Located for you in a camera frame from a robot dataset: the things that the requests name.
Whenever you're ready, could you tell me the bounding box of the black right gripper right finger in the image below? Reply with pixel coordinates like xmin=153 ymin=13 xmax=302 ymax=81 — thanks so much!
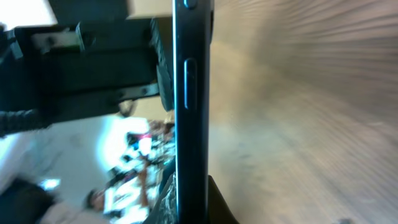
xmin=208 ymin=175 xmax=239 ymax=224

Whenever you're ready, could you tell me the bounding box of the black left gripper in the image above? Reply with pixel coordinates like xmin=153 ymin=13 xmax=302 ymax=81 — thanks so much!
xmin=1 ymin=17 xmax=174 ymax=137

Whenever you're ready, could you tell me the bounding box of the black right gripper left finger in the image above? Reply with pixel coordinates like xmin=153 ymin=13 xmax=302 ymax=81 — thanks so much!
xmin=143 ymin=173 xmax=177 ymax=224

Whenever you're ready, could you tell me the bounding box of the blue Galaxy smartphone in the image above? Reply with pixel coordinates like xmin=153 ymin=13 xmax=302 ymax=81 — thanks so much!
xmin=173 ymin=0 xmax=212 ymax=224

